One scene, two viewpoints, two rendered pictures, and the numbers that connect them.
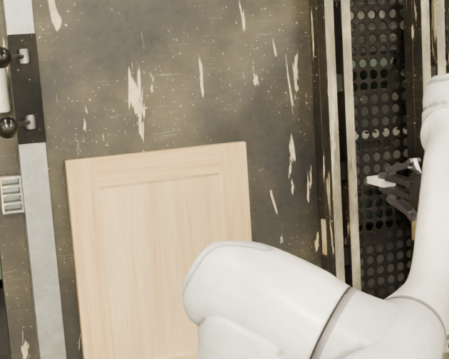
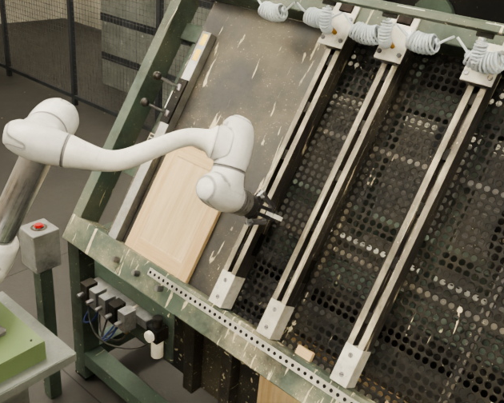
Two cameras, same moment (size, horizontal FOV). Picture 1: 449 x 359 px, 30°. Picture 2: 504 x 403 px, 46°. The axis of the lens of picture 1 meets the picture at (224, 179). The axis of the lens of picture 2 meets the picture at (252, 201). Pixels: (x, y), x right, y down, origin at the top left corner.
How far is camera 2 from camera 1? 204 cm
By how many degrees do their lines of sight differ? 55
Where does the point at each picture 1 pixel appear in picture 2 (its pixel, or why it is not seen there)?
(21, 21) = (187, 74)
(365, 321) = (35, 116)
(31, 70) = (178, 93)
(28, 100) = (171, 105)
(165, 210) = (193, 180)
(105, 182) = (180, 154)
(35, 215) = not seen: hidden behind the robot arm
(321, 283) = (48, 107)
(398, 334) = (35, 124)
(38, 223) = not seen: hidden behind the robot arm
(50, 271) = (141, 177)
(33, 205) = not seen: hidden behind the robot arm
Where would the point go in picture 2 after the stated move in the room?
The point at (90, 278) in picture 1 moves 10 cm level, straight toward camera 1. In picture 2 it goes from (154, 192) to (131, 196)
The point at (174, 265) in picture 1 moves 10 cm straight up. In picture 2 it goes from (182, 207) to (183, 185)
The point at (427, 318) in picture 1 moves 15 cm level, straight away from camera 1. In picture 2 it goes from (57, 134) to (110, 138)
